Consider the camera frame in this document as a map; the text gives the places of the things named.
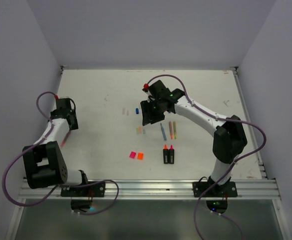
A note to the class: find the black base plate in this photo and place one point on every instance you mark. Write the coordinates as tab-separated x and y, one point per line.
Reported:
218	191
97	190

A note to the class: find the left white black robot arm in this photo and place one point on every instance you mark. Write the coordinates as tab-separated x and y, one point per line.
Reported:
44	164

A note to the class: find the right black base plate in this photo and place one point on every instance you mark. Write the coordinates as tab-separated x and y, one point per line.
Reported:
218	191

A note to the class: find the bright orange marker cap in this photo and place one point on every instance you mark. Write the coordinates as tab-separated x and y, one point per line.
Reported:
140	156

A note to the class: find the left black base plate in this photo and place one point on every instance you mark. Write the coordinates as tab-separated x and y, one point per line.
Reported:
97	190

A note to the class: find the yellow highlighter pen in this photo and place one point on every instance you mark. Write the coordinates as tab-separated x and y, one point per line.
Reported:
174	130

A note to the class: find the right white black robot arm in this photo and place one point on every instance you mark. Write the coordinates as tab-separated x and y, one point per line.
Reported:
229	138

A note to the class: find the orange highlighter pen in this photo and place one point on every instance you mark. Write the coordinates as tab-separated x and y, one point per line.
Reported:
171	129

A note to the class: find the aluminium front rail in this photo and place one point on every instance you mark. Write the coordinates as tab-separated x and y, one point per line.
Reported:
245	189

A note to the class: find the light blue highlighter pen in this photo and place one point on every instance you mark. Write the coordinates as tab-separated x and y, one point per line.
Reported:
163	132

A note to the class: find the pink marker cap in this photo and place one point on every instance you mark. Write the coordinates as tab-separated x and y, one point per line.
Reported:
132	155

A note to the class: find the black pink marker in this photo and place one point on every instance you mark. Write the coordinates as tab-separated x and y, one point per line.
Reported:
171	155

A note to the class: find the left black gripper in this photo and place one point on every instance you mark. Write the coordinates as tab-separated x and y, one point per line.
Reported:
74	126

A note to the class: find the black orange marker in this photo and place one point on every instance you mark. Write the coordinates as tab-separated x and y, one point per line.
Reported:
165	154

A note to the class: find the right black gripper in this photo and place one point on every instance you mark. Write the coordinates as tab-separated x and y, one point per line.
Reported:
147	115

